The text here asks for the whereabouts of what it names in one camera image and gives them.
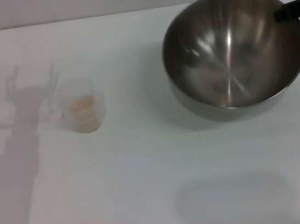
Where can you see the clear plastic measuring cup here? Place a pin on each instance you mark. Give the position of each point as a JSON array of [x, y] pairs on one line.
[[91, 89]]

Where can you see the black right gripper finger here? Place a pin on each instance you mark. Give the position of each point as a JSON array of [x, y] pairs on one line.
[[294, 8]]

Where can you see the white rice grains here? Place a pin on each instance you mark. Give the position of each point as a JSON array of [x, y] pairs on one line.
[[85, 112]]

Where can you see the stainless steel mixing bowl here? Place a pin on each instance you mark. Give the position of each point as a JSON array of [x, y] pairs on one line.
[[231, 59]]

